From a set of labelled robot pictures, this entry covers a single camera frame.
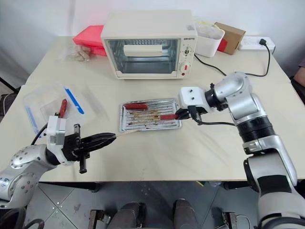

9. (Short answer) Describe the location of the white plastic bin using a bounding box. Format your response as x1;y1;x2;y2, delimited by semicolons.
193;19;225;58

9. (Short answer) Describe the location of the dark rounded robot foot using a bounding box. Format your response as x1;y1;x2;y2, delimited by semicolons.
172;198;199;229
113;202;144;229

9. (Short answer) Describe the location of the long red sausage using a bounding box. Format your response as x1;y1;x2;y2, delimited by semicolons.
125;103;149;111

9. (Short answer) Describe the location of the clear plastic zip bag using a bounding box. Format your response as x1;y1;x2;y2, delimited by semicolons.
22;83;87;138

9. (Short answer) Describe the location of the red sausage in clear container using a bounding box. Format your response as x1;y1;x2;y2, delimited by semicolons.
59;98;68;119

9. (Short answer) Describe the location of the thin wooden skewer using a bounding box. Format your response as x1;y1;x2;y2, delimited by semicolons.
115;129;139;137

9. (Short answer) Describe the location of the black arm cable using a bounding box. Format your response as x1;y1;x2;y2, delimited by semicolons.
29;122;50;146
187;105;237;126

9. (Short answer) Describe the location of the black oven power cable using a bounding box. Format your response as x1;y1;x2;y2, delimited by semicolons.
193;38;275;77

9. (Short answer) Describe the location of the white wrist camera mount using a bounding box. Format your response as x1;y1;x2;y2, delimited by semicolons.
46;115;73;166
178;86;212;113

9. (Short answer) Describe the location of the red plastic box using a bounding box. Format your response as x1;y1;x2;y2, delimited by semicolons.
72;24;108;57

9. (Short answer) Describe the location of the clear bag of wooden pieces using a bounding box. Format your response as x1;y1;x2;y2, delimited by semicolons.
59;43;93;63

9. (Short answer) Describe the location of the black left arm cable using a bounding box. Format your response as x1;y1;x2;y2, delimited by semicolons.
29;122;50;146

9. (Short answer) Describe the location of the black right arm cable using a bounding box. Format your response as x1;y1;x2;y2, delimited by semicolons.
187;105;237;126

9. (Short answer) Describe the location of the white power strip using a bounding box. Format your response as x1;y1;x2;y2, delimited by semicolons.
238;35;276;52

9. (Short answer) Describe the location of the brown cardboard box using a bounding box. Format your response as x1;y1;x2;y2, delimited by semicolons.
213;21;246;56

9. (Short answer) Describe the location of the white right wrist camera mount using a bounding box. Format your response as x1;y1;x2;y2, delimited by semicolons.
178;86;212;113

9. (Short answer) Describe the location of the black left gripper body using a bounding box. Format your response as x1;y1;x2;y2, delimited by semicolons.
61;124;91;174

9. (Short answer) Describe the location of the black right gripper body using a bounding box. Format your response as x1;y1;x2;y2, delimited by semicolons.
183;105;208;120

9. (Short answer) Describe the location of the red packet beside cardboard box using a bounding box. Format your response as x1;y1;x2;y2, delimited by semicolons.
217;38;228;52

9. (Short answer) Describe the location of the seated bystander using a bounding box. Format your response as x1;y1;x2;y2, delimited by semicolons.
290;58;305;102

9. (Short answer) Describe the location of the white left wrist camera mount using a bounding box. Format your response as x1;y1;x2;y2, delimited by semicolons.
46;115;73;166

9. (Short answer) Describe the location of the silver ribbed metal tray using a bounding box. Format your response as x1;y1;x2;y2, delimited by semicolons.
119;97;183;133

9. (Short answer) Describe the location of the cream toaster oven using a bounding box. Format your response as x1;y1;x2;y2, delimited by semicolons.
100;10;198;81

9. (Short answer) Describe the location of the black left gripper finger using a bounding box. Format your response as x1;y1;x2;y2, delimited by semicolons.
81;133;117;144
82;136;118;153

